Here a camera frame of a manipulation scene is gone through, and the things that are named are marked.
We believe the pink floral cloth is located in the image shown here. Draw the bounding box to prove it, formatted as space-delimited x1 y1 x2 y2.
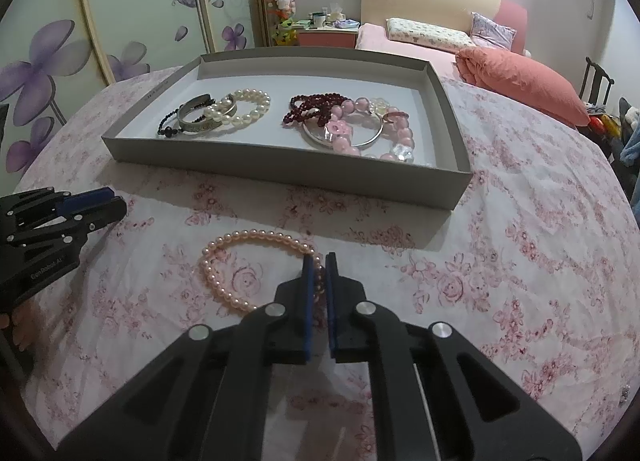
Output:
12 66 638 461

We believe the wide silver cuff bracelet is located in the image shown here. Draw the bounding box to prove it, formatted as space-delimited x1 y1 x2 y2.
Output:
177 94 236 134

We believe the floral white pillow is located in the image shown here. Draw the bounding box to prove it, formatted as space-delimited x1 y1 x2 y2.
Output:
386 17 473 53

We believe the pink nightstand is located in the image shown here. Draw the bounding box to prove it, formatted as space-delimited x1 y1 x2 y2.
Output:
298 24 360 49

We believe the pile of clothes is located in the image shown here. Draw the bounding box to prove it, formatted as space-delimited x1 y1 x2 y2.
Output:
585 96 640 167

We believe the person's left hand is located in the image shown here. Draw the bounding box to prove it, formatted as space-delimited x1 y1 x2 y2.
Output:
0 305 33 349

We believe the black bead bracelet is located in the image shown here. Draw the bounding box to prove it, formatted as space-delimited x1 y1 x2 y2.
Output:
158 96 213 139

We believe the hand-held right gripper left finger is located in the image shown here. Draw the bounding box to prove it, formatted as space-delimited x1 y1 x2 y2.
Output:
55 253 325 461

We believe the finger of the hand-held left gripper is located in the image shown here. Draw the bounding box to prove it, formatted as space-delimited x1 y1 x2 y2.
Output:
0 188 115 234
10 195 128 249

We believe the thin silver bangle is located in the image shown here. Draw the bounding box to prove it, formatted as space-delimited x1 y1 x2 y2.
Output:
302 111 385 149

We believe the large white pearl bracelet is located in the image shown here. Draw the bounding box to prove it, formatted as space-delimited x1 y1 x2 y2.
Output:
202 88 272 129

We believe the small pink pearl bracelet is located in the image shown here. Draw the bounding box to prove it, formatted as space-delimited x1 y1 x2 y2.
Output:
200 230 328 314

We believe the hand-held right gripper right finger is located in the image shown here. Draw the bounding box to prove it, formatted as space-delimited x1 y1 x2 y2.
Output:
325 252 583 461

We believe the pink bed sheet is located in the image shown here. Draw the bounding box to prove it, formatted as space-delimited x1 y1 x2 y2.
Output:
355 22 466 69

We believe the wardrobe with floral doors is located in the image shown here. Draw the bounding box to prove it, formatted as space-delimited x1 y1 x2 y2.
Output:
0 0 266 177

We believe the salmon pink pillow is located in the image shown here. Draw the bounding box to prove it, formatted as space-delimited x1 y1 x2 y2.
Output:
455 46 592 128

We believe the pink flower bead bracelet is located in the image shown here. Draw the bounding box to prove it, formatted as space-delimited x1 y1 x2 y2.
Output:
322 97 417 163

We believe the dark wooden chair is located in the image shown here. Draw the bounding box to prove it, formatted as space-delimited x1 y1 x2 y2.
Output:
580 56 615 107

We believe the dark red bead bracelet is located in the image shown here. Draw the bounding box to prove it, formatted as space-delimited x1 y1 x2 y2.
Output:
282 92 351 128

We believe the purple pillow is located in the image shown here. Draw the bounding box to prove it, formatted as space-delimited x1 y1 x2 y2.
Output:
470 12 517 49

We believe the grey cardboard tray box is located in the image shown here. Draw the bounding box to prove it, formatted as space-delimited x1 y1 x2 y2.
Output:
101 48 474 212

